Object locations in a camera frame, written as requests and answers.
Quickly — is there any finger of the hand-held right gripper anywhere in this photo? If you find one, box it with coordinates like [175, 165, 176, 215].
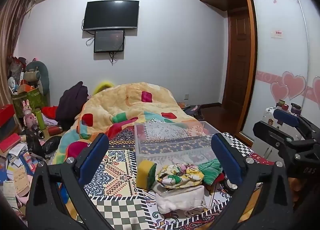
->
[252, 121, 318, 168]
[273, 108, 320, 140]

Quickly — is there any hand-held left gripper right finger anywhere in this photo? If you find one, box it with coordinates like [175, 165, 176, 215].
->
[209, 133, 295, 230]

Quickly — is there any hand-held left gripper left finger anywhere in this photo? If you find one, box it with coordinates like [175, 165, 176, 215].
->
[25, 133, 115, 230]

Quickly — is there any green knitted cloth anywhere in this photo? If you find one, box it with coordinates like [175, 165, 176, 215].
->
[197, 159, 223, 185]

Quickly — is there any yellow green sponge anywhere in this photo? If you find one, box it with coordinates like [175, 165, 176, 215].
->
[136, 160, 157, 190]

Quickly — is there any yellow floral cloth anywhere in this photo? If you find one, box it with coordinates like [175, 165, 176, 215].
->
[155, 164, 205, 189]

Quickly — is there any white pink cloth pouch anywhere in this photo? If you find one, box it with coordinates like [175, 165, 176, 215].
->
[155, 184, 207, 214]

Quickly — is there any clear plastic storage box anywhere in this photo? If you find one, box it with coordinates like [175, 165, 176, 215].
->
[134, 121, 225, 210]

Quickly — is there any white stickered case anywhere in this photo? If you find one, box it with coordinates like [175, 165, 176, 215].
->
[261, 106, 282, 130]

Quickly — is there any small red cloth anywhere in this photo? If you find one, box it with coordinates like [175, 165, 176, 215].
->
[214, 172, 227, 185]

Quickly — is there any patterned checkered-border blanket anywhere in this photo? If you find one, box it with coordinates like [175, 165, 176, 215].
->
[59, 117, 275, 230]

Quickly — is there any red patterned cloth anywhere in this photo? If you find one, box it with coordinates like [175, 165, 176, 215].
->
[246, 151, 275, 167]

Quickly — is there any black plastic bag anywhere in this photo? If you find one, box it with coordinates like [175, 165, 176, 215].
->
[25, 130, 62, 158]

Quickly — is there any red thermos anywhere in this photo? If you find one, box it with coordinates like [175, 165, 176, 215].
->
[47, 125, 63, 136]

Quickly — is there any colourful patchwork quilt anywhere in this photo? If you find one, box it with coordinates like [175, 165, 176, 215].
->
[52, 82, 208, 165]

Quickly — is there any dark floor bag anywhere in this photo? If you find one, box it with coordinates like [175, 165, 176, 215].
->
[185, 105, 202, 118]

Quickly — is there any dark purple clothing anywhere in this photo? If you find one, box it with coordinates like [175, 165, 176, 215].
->
[55, 81, 89, 130]

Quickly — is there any white heart-print wardrobe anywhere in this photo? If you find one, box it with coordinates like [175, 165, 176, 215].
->
[239, 0, 320, 147]

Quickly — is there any black cylinder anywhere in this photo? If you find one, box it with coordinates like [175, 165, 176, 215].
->
[31, 125, 45, 139]

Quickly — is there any red floor cloth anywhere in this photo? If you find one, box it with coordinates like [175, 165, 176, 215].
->
[41, 106, 59, 120]

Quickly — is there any green bottle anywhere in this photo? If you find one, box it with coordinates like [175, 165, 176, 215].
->
[35, 108, 46, 130]

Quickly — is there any yellow plush toy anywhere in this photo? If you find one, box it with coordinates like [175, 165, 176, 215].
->
[91, 82, 115, 95]

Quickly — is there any pink rabbit doll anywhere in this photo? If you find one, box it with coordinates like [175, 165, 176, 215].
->
[22, 100, 38, 129]

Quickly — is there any brown wooden door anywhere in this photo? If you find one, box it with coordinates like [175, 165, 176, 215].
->
[222, 7, 256, 107]

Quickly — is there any heap of papers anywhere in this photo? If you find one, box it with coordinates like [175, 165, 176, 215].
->
[0, 142, 48, 210]

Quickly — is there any red book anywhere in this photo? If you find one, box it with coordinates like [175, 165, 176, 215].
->
[0, 134, 22, 153]

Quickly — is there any green patterned box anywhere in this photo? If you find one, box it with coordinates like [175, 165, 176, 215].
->
[11, 87, 48, 118]

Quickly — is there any grey neck pillow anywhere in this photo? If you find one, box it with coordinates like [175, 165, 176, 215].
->
[25, 60, 50, 95]

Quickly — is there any red box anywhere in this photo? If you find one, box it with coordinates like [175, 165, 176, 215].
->
[0, 104, 15, 128]

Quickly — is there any brown striped curtain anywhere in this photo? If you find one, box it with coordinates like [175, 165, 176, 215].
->
[0, 0, 38, 110]

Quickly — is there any small black wall monitor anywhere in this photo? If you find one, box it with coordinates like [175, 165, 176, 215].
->
[94, 29, 125, 53]

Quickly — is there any black wall television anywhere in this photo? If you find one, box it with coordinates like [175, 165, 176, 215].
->
[83, 0, 140, 31]

